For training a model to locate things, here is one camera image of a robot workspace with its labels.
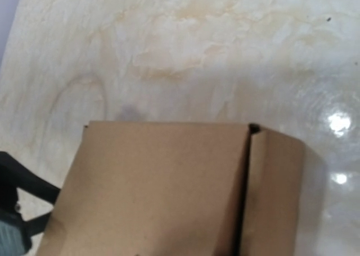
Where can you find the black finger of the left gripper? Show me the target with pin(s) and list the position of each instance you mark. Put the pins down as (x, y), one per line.
(13, 176)

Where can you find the brown cardboard box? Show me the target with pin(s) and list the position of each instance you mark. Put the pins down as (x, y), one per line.
(178, 189)

